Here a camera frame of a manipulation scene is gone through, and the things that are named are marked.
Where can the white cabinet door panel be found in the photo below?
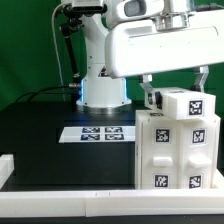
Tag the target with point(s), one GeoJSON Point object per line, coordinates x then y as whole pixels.
{"type": "Point", "coordinates": [195, 154]}
{"type": "Point", "coordinates": [158, 156]}

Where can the white cabinet top block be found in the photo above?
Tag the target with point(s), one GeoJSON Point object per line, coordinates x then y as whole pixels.
{"type": "Point", "coordinates": [181, 104]}

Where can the white marker base plate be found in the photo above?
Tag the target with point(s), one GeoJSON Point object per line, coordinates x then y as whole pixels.
{"type": "Point", "coordinates": [97, 134]}

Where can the white cabinet body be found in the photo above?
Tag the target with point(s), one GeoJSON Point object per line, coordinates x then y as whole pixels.
{"type": "Point", "coordinates": [151, 116]}

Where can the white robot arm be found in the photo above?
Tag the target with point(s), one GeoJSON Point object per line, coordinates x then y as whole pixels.
{"type": "Point", "coordinates": [165, 15]}

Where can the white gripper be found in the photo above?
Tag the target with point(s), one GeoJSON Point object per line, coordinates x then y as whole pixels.
{"type": "Point", "coordinates": [134, 48]}

